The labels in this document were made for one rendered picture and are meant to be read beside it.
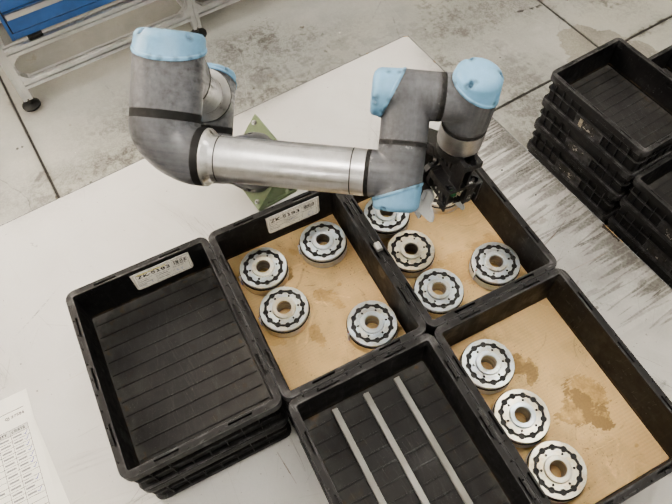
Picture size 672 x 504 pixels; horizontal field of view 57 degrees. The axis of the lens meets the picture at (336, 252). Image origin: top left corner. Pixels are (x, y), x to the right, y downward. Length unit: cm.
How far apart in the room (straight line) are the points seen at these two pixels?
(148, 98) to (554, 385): 90
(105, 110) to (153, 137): 198
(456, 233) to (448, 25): 191
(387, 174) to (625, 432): 68
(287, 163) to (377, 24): 225
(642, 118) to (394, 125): 140
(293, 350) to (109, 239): 62
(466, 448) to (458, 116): 61
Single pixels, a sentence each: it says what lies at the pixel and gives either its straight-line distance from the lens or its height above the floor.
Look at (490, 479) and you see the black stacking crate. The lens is 122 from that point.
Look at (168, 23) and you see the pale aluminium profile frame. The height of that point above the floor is 14.
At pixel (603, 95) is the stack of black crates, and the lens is 228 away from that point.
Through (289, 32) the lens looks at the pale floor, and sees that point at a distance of 316.
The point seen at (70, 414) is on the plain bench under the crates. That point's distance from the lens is 149.
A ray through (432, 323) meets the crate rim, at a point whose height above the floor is 93.
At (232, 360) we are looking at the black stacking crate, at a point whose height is 83.
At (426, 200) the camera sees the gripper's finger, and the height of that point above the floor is 106.
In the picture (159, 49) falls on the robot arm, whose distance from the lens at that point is 104.
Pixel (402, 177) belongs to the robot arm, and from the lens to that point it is 95.
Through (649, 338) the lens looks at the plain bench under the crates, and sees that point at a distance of 156.
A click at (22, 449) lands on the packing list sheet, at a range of 151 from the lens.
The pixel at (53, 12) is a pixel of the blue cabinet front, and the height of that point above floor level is 37.
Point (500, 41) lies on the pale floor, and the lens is 315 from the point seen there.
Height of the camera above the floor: 201
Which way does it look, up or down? 59 degrees down
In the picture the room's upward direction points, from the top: 4 degrees counter-clockwise
